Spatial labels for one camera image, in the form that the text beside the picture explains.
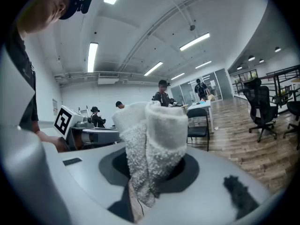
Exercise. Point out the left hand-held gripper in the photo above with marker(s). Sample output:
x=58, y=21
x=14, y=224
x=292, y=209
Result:
x=63, y=123

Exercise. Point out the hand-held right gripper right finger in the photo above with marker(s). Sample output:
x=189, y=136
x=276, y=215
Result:
x=199, y=207

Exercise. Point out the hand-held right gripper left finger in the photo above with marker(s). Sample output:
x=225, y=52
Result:
x=89, y=172

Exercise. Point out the white cloth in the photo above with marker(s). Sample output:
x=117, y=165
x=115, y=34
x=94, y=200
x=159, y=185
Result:
x=164, y=135

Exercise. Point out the person's left forearm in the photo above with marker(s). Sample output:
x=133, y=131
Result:
x=50, y=140

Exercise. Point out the white ceiling air conditioner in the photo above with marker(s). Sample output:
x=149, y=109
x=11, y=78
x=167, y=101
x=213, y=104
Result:
x=107, y=78

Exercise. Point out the black folding chair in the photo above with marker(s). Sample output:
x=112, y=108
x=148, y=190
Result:
x=197, y=115

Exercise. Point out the white table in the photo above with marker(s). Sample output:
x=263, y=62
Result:
x=202, y=105

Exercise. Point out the person's black shirt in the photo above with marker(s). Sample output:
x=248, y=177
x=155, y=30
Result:
x=21, y=62

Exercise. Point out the black office chair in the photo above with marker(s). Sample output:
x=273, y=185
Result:
x=294, y=109
x=262, y=102

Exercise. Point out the glass office partition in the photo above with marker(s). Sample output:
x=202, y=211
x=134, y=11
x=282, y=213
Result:
x=222, y=83

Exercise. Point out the person's black cap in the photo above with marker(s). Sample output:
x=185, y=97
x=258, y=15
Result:
x=71, y=3

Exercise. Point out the person's head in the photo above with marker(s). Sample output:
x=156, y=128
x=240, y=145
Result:
x=44, y=6

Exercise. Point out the black metal railing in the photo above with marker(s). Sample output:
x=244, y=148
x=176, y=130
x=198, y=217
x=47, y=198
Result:
x=277, y=88

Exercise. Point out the wall notice sheet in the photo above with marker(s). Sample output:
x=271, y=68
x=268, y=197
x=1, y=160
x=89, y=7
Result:
x=54, y=107

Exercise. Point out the black head camera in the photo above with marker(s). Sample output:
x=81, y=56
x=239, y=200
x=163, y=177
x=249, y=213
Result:
x=86, y=1

